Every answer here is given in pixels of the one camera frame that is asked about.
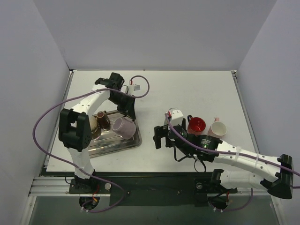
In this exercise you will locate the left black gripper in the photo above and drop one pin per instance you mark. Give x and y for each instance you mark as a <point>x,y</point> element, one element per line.
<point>129,111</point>

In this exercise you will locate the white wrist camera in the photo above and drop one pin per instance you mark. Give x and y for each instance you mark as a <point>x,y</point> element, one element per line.
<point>132,87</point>
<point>175,116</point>

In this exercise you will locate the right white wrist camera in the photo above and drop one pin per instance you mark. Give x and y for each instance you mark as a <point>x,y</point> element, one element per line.
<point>175,116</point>

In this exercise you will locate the stainless steel tray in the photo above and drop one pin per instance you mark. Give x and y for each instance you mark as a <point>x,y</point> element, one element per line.
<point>106,142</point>

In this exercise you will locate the small brown mug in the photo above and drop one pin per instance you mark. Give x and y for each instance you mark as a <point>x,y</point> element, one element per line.
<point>103,120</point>

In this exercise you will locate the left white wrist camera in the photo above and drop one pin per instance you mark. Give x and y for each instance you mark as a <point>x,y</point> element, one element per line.
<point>132,87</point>

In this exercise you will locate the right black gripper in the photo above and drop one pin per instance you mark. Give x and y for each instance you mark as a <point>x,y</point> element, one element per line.
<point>166,135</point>

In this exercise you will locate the mauve cylindrical mug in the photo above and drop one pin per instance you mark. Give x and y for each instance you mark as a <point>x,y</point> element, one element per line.
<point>124,128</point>

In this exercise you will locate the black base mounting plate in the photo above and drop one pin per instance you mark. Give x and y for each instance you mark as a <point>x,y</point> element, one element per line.
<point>110,189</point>

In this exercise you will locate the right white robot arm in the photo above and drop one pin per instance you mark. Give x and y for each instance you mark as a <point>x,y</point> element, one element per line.
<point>273,174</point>

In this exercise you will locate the cream beige mug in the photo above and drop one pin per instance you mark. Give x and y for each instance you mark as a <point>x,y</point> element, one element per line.
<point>93,124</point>

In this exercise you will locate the pink faceted mug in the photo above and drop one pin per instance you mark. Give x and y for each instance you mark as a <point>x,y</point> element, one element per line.
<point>217,129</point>

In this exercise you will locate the red mug black handle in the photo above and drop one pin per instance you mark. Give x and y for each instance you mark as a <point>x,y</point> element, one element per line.
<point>196,125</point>

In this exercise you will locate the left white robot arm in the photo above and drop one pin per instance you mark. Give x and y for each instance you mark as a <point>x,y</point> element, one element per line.
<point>75,130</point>

